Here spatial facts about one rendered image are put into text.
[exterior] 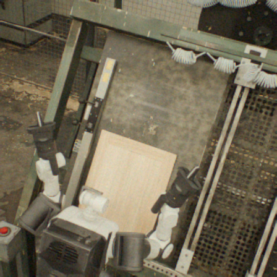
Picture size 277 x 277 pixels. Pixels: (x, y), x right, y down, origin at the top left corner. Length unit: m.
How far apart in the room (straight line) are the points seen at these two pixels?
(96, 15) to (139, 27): 0.24
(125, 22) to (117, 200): 0.95
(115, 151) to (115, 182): 0.17
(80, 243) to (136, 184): 0.66
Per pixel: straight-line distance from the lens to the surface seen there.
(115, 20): 1.98
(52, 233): 1.44
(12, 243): 2.09
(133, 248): 1.50
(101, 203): 1.50
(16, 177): 3.70
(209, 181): 1.86
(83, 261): 1.42
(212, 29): 2.38
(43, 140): 1.65
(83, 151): 2.02
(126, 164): 1.97
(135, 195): 1.98
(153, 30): 1.91
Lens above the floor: 2.56
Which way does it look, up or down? 37 degrees down
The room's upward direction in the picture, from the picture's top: 10 degrees clockwise
